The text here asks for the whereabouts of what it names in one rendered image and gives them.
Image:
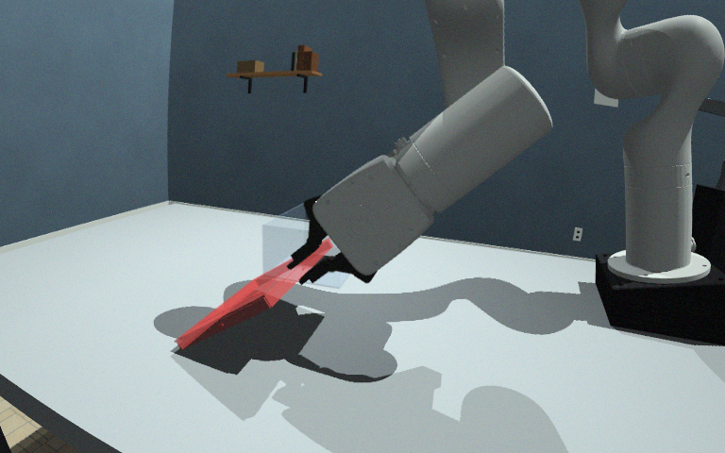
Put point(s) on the red lid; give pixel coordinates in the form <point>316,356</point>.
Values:
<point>252,299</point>

